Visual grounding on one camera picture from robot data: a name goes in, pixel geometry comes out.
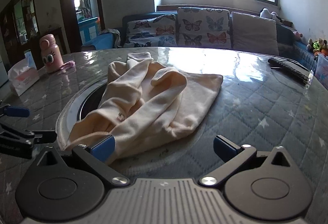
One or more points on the pink cartoon water bottle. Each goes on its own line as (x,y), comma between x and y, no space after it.
(50,53)

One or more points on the blue cabinet in doorway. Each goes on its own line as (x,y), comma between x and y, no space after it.
(88,29)

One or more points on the white plush toy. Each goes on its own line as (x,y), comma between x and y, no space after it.
(265,13)

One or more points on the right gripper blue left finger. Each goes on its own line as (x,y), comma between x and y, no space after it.
(92,159)

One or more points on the butterfly cushion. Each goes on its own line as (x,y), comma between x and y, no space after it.
(158,31)
(204,27)

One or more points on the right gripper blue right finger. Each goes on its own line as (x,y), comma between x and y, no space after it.
(234,157)

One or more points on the grey blanket on sofa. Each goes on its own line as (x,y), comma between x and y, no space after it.
(110,38)

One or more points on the white pink tissue pack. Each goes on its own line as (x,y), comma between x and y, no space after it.
(23,74)

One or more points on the dark wooden cabinet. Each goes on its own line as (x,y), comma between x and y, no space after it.
(20,32)

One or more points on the grey quilted star table cover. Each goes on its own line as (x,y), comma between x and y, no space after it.
(256,105)

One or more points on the cream knit garment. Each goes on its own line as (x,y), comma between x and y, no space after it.
(145,105)

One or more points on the black remote control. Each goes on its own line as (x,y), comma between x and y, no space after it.
(290,71)

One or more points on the green orange plush toys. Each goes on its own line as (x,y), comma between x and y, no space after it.
(317,47)

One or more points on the left butterfly cushion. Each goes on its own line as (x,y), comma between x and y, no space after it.
(158,31)

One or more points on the middle butterfly cushion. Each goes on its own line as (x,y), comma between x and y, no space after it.
(204,27)

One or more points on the plain beige cushion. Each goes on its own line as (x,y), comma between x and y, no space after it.
(254,34)

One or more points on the translucent storage box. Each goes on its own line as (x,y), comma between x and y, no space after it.
(321,72)

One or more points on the blue sofa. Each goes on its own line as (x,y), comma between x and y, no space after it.
(289,47)

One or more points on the round metal table inset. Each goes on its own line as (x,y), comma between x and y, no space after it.
(84,101)

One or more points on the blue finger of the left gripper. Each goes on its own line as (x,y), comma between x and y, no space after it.
(13,111)
(40,136)

